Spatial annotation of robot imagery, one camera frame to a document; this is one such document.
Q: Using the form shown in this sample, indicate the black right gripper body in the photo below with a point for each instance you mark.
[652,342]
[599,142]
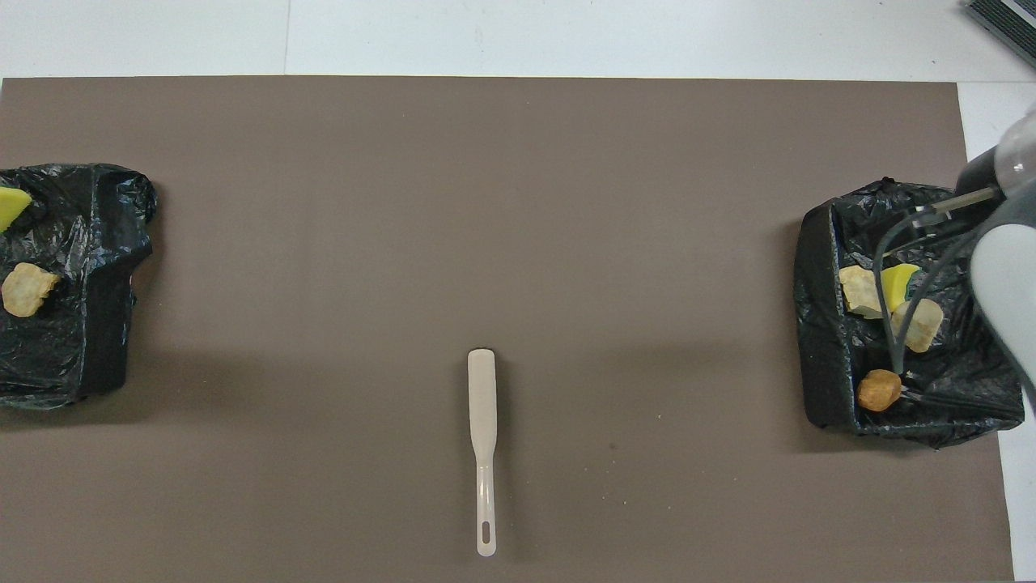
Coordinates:
[959,206]

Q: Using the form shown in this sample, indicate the yellow sponge piece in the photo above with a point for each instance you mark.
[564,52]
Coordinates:
[897,283]
[10,206]

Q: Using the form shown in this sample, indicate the pale beige sponge chunk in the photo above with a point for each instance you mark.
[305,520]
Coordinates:
[923,325]

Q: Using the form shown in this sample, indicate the brown oval bun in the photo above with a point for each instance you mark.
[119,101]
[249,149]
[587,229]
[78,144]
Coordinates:
[880,390]

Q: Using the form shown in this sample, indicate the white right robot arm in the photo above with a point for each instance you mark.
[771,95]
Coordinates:
[1012,275]

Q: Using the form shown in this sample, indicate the black bag lined bin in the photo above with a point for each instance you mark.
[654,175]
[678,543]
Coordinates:
[81,243]
[963,380]

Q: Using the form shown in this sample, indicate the grey ribbed panel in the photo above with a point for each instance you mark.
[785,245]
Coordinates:
[1012,20]

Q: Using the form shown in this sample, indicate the brown table mat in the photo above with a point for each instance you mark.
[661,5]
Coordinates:
[486,202]

